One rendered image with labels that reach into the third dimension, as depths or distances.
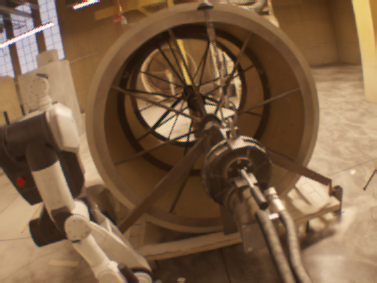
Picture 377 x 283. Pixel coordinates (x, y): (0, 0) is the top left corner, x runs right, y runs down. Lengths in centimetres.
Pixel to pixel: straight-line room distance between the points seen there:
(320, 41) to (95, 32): 1033
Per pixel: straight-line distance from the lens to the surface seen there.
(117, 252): 113
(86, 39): 1263
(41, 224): 105
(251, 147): 109
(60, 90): 738
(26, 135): 74
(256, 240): 95
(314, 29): 1397
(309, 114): 212
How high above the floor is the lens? 142
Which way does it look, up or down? 17 degrees down
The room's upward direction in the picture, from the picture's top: 13 degrees counter-clockwise
